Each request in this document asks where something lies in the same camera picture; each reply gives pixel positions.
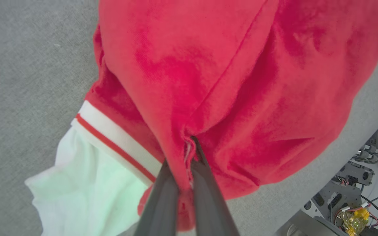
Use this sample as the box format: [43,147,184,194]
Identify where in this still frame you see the yellow electrical connector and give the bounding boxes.
[342,208,370,236]

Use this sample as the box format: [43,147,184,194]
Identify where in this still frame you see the red and white sports jersey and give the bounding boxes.
[25,0,378,236]

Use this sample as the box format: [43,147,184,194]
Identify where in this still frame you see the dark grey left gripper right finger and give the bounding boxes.
[189,136,240,236]

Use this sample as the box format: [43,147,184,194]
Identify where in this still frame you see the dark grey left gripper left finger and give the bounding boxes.
[133,159,179,236]

